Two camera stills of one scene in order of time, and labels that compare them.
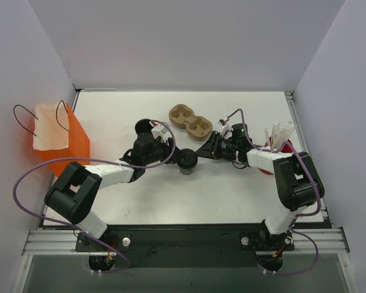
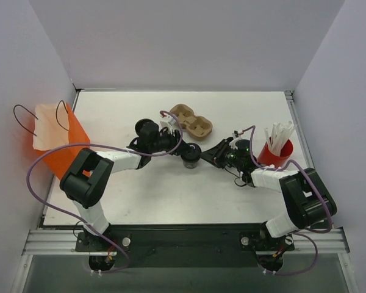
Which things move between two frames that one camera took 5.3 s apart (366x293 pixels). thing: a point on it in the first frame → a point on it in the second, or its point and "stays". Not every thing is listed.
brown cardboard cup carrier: [198, 128] stays
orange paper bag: [58, 134] stays
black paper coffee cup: [186, 171] → [190, 161]
